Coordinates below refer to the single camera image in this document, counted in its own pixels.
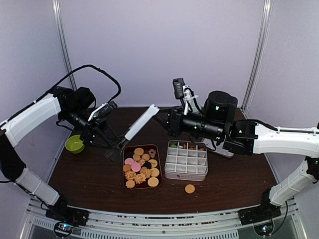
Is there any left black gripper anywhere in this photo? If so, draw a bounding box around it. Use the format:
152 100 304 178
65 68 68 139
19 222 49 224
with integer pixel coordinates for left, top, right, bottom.
61 107 120 149

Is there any swirl butter cookie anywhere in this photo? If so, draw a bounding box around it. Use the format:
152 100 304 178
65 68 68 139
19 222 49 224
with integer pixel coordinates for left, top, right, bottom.
125 171 136 181

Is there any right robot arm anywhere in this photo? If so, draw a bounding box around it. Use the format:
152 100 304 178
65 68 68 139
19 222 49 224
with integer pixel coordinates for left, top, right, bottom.
155 91 319 225

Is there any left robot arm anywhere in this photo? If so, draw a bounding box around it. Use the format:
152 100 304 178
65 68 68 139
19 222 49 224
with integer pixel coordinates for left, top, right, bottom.
0 86 122 226

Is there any left pink round cookie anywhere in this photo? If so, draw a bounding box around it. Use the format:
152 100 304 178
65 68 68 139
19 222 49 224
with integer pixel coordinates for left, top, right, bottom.
124 158 135 165

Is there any pink round cookie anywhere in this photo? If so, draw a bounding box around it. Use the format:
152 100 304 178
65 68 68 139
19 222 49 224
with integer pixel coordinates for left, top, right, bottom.
124 158 135 165
131 162 141 172

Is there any green plastic bowl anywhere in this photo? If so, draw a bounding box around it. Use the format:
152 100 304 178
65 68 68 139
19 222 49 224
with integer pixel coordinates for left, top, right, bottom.
65 134 85 154

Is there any brown flower cookie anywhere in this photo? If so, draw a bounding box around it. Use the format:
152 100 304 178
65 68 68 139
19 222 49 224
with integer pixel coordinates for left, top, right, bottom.
148 149 157 159

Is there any right pink round cookie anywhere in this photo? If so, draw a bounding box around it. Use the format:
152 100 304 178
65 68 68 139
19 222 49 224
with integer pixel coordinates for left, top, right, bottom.
131 162 141 172

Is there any dark red cookie tray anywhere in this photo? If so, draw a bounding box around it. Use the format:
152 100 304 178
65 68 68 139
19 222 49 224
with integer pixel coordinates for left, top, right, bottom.
123 144 163 190

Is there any black round cookie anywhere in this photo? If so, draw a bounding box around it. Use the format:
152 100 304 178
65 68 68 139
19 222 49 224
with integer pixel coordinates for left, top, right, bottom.
143 161 152 169

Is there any white divided cookie tin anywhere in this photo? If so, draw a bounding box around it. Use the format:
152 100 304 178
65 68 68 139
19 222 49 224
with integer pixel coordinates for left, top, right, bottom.
164 140 208 182

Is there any bottom left round cookie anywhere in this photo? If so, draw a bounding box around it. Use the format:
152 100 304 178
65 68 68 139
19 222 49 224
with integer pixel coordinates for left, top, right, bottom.
125 180 136 189

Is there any large round tan cookie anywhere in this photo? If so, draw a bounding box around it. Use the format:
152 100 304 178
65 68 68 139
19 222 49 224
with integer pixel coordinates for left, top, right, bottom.
148 177 159 188

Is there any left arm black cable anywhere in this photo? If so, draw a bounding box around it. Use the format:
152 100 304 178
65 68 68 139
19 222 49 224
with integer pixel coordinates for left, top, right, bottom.
34 64 122 105

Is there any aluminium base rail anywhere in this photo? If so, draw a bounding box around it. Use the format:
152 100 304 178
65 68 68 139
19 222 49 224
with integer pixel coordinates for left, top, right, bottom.
21 195 309 239

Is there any right aluminium frame post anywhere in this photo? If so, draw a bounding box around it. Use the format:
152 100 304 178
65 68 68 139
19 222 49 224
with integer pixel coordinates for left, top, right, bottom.
241 0 273 114

